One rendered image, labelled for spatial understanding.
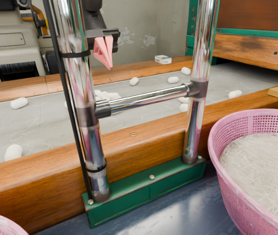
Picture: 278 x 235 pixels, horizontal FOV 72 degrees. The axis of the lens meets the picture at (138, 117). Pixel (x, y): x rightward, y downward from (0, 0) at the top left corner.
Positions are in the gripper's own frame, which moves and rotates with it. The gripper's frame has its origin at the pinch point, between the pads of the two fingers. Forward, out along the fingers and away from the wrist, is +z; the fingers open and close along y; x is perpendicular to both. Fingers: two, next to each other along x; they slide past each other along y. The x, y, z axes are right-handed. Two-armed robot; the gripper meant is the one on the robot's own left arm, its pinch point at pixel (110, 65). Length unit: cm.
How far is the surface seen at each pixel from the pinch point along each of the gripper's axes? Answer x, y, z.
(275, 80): -5.3, 45.6, 16.9
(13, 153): -9.9, -22.0, 18.9
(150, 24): 131, 120, -144
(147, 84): 5.7, 11.3, 4.4
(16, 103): 4.4, -23.0, 3.3
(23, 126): -0.5, -21.8, 11.3
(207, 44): -26.6, 2.4, 17.3
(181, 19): 89, 127, -106
